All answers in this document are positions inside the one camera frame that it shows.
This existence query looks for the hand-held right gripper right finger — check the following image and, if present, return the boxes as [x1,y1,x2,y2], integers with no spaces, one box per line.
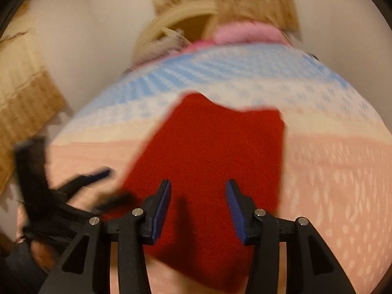
[225,179,357,294]

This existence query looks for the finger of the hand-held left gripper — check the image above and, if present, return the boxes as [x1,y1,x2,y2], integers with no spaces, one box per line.
[96,192,133,213]
[53,168,113,196]

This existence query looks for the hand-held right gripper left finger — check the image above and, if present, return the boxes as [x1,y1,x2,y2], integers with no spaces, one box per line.
[38,179,172,294]

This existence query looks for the red knitted cloth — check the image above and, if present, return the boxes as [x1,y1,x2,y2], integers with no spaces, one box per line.
[101,91,287,293]

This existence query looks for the person's left forearm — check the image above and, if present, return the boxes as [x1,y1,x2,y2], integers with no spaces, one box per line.
[4,240,65,294]

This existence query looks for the pink and blue patterned blanket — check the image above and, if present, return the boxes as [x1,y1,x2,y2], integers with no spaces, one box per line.
[17,41,390,294]

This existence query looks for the striped pillow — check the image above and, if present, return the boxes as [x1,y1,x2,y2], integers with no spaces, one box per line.
[142,32,192,60]

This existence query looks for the cream wooden headboard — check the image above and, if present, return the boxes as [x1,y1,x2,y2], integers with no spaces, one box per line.
[132,0,221,65]

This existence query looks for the pink quilt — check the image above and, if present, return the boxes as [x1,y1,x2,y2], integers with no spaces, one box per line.
[187,21,292,50]

